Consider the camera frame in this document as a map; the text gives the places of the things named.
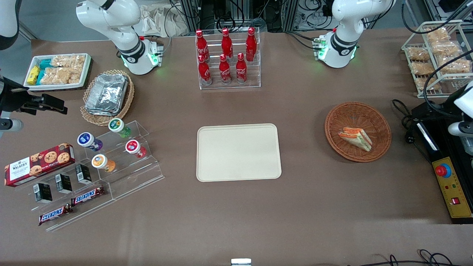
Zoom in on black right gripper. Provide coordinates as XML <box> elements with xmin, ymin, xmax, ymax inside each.
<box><xmin>0</xmin><ymin>79</ymin><xmax>68</xmax><ymax>115</ymax></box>

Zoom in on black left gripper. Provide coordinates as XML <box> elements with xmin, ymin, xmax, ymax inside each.
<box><xmin>411</xmin><ymin>91</ymin><xmax>467</xmax><ymax>122</ymax></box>

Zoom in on triangular sandwich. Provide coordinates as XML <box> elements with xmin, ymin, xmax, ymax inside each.
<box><xmin>338</xmin><ymin>127</ymin><xmax>372</xmax><ymax>152</ymax></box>

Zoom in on white rectangular snack tray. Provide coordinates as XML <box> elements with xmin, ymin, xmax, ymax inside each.
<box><xmin>23</xmin><ymin>53</ymin><xmax>92</xmax><ymax>91</ymax></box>

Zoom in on brown wicker basket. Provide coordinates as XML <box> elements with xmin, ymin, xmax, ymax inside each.
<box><xmin>324</xmin><ymin>102</ymin><xmax>392</xmax><ymax>163</ymax></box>

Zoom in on light wicker basket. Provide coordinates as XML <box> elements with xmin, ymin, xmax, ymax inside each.
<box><xmin>80</xmin><ymin>69</ymin><xmax>135</xmax><ymax>126</ymax></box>

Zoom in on cream plastic tray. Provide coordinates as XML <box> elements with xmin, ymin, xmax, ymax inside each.
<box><xmin>196</xmin><ymin>123</ymin><xmax>282</xmax><ymax>183</ymax></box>

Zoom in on rice cracker packet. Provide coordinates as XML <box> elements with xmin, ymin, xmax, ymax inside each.
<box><xmin>410</xmin><ymin>61</ymin><xmax>436</xmax><ymax>76</ymax></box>
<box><xmin>415</xmin><ymin>76</ymin><xmax>441</xmax><ymax>91</ymax></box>
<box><xmin>424</xmin><ymin>28</ymin><xmax>450</xmax><ymax>43</ymax></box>
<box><xmin>432</xmin><ymin>41</ymin><xmax>463</xmax><ymax>57</ymax></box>
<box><xmin>406</xmin><ymin>47</ymin><xmax>431</xmax><ymax>62</ymax></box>
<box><xmin>438</xmin><ymin>58</ymin><xmax>472</xmax><ymax>74</ymax></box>

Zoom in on rice crispy snack packet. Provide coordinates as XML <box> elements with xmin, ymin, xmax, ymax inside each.
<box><xmin>51</xmin><ymin>55</ymin><xmax>86</xmax><ymax>69</ymax></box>
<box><xmin>68</xmin><ymin>66</ymin><xmax>85</xmax><ymax>84</ymax></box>
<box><xmin>40</xmin><ymin>67</ymin><xmax>71</xmax><ymax>85</ymax></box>

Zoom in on black appliance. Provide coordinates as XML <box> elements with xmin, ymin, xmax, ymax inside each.
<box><xmin>411</xmin><ymin>107</ymin><xmax>473</xmax><ymax>224</ymax></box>

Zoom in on blue lid purple jar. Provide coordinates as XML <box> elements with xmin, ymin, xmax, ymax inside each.
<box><xmin>77</xmin><ymin>132</ymin><xmax>103</xmax><ymax>151</ymax></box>

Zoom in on stack of foil trays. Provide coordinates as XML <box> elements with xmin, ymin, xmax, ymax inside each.
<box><xmin>85</xmin><ymin>74</ymin><xmax>129</xmax><ymax>116</ymax></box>

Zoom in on metal pan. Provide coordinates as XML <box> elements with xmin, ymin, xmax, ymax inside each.
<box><xmin>460</xmin><ymin>136</ymin><xmax>473</xmax><ymax>156</ymax></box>

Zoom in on red Walkers cookie box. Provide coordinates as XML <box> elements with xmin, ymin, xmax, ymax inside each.
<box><xmin>4</xmin><ymin>143</ymin><xmax>75</xmax><ymax>187</ymax></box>

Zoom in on green lid jar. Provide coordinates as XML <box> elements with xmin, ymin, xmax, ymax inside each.
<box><xmin>108</xmin><ymin>118</ymin><xmax>132</xmax><ymax>138</ymax></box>

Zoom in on orange lid jar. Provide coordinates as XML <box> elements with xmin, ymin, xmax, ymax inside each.
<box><xmin>91</xmin><ymin>154</ymin><xmax>116</xmax><ymax>173</ymax></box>

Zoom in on small black box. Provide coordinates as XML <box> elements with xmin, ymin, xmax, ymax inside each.
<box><xmin>75</xmin><ymin>164</ymin><xmax>92</xmax><ymax>185</ymax></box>
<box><xmin>33</xmin><ymin>183</ymin><xmax>53</xmax><ymax>204</ymax></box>
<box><xmin>55</xmin><ymin>174</ymin><xmax>73</xmax><ymax>194</ymax></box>

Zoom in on yellow emergency stop box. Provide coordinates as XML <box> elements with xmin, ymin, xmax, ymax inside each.
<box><xmin>432</xmin><ymin>157</ymin><xmax>473</xmax><ymax>219</ymax></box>

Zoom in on red lid jar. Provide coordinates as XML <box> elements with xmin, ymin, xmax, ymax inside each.
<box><xmin>125</xmin><ymin>140</ymin><xmax>147</xmax><ymax>158</ymax></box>

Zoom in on Snickers chocolate bar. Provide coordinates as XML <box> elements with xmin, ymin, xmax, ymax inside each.
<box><xmin>71</xmin><ymin>186</ymin><xmax>106</xmax><ymax>207</ymax></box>
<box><xmin>38</xmin><ymin>204</ymin><xmax>73</xmax><ymax>226</ymax></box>

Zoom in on clear acrylic stepped display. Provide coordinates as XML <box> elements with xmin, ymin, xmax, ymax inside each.
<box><xmin>20</xmin><ymin>120</ymin><xmax>165</xmax><ymax>232</ymax></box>

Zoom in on white crumpled cloth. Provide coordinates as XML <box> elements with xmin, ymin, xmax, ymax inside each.
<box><xmin>139</xmin><ymin>4</ymin><xmax>189</xmax><ymax>37</ymax></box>

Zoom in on red cola bottle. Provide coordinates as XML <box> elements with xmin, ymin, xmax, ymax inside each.
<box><xmin>221</xmin><ymin>28</ymin><xmax>234</xmax><ymax>59</ymax></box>
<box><xmin>245</xmin><ymin>27</ymin><xmax>258</xmax><ymax>62</ymax></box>
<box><xmin>198</xmin><ymin>55</ymin><xmax>212</xmax><ymax>86</ymax></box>
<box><xmin>195</xmin><ymin>30</ymin><xmax>210</xmax><ymax>62</ymax></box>
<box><xmin>235</xmin><ymin>53</ymin><xmax>248</xmax><ymax>84</ymax></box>
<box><xmin>218</xmin><ymin>54</ymin><xmax>232</xmax><ymax>85</ymax></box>

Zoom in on clear acrylic bottle rack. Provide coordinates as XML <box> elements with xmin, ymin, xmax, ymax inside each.
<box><xmin>195</xmin><ymin>28</ymin><xmax>261</xmax><ymax>90</ymax></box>

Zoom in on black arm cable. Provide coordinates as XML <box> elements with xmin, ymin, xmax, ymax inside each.
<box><xmin>423</xmin><ymin>48</ymin><xmax>473</xmax><ymax>108</ymax></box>

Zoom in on black power cable with plug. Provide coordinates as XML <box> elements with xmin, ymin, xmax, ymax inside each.
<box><xmin>392</xmin><ymin>99</ymin><xmax>433</xmax><ymax>164</ymax></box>

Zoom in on white wire rack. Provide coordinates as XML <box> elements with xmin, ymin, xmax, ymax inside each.
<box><xmin>402</xmin><ymin>20</ymin><xmax>473</xmax><ymax>99</ymax></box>

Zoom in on black cables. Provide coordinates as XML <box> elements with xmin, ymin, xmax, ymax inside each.
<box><xmin>347</xmin><ymin>249</ymin><xmax>459</xmax><ymax>266</ymax></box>

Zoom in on aluminium frame post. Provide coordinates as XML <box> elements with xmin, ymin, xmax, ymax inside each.
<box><xmin>179</xmin><ymin>0</ymin><xmax>202</xmax><ymax>34</ymax></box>

